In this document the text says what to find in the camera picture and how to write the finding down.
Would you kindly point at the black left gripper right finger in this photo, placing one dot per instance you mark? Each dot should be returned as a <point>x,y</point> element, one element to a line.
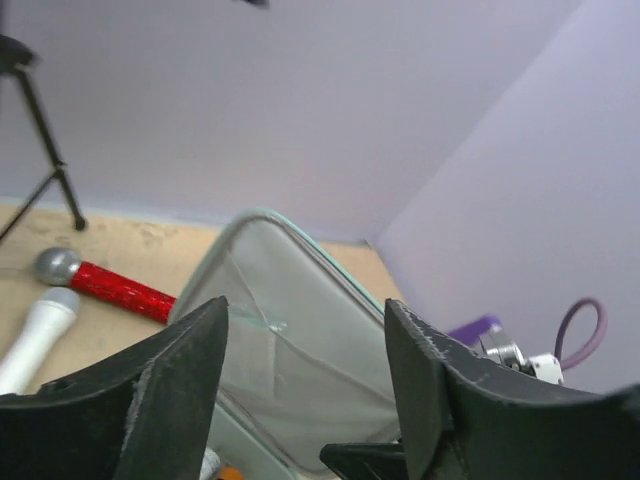
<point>462,416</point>

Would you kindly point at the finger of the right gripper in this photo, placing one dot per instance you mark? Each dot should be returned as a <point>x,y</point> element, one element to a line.
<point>366,461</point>

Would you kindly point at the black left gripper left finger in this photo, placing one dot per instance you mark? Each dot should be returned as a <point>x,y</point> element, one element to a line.
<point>142,413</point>

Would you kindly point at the brown bottle with orange cap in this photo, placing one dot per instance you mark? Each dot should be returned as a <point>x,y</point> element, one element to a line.
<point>230,473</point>

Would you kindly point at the mint green medicine kit case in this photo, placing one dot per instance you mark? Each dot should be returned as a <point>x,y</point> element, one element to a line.
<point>305,362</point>

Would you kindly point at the purple plastic stand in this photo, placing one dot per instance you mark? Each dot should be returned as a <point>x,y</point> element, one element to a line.
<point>469,333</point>

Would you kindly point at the white toy microphone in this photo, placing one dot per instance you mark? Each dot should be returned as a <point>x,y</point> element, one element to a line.
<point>48,319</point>

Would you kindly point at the red toy microphone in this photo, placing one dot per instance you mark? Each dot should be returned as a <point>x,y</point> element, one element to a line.
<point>58,266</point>

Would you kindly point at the black music stand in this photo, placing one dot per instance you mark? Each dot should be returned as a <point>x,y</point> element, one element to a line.
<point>17,61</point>

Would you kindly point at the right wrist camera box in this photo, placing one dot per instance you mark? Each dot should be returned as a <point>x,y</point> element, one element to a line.
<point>500,348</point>

